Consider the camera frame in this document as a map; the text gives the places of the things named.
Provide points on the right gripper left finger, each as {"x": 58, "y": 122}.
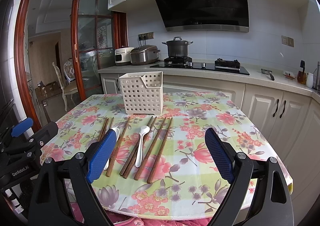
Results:
{"x": 50, "y": 203}

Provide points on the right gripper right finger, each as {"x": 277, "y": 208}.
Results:
{"x": 271, "y": 204}

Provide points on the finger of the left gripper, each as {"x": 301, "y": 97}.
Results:
{"x": 21, "y": 127}

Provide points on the white ceramic spoon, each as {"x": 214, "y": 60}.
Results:
{"x": 143, "y": 131}
{"x": 109, "y": 143}

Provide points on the white dining chair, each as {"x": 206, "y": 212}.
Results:
{"x": 69, "y": 89}

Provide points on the floral tablecloth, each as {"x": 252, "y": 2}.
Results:
{"x": 187, "y": 183}

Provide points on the white lower cabinets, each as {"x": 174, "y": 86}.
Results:
{"x": 287, "y": 115}

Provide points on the red wooden sliding door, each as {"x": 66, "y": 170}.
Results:
{"x": 21, "y": 76}

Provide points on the white rice cooker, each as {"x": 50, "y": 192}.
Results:
{"x": 122, "y": 56}

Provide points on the white perforated utensil basket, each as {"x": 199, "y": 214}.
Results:
{"x": 142, "y": 92}

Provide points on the white small bottle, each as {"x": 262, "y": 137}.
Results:
{"x": 309, "y": 80}

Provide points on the black gas stove top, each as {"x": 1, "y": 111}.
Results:
{"x": 220, "y": 65}

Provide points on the silver rice cooker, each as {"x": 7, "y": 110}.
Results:
{"x": 145, "y": 54}

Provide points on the black cooking pot with lid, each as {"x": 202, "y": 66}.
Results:
{"x": 177, "y": 47}

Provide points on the black range hood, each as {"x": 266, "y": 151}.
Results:
{"x": 217, "y": 15}

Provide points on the wall power outlet left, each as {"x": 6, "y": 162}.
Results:
{"x": 146, "y": 36}

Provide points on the wall power outlet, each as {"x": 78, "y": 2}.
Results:
{"x": 146, "y": 36}
{"x": 287, "y": 41}

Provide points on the wall power outlet right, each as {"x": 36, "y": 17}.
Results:
{"x": 287, "y": 41}

